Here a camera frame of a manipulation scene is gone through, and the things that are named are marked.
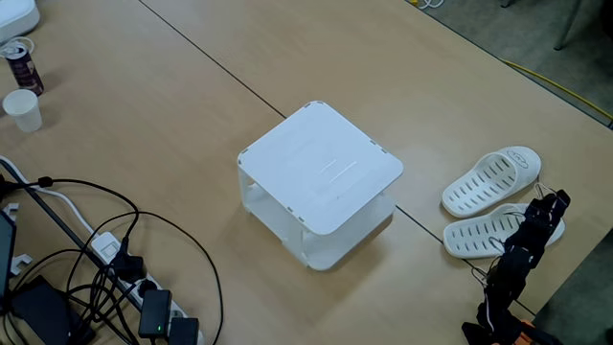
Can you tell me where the white slipper with dog print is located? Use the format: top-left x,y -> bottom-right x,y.
441,146 -> 543,219
443,202 -> 566,260

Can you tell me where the white two-tier shoe rack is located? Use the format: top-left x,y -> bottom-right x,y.
237,100 -> 405,272

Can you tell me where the grey chair leg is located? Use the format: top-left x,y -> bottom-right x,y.
554,0 -> 584,52

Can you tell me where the black power adapter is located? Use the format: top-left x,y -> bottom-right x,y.
168,316 -> 200,345

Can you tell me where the black adapter with green light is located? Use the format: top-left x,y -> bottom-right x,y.
138,288 -> 172,339

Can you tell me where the black power plug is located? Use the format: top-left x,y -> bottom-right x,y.
110,237 -> 148,284

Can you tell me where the white power strip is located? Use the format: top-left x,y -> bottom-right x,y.
89,231 -> 205,345

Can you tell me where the black flat power brick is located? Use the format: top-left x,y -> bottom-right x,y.
9,275 -> 97,345

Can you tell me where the white paper cup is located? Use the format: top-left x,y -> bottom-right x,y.
2,88 -> 43,133

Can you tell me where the dark purple drink can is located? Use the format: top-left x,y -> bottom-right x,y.
4,43 -> 45,97

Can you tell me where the dark laptop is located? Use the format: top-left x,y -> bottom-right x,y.
0,210 -> 18,301

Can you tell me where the white flat device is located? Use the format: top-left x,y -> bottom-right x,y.
0,0 -> 41,45

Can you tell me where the yellow floor cable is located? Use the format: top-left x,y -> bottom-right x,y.
500,57 -> 613,122

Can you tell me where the long black looping cable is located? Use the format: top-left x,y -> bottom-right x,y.
66,210 -> 225,345

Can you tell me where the white power strip cord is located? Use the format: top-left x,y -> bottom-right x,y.
0,153 -> 97,237

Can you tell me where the black cable with ferrite bead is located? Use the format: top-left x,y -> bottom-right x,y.
0,175 -> 141,255

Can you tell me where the white coiled cable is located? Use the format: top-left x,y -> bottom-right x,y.
0,35 -> 36,59

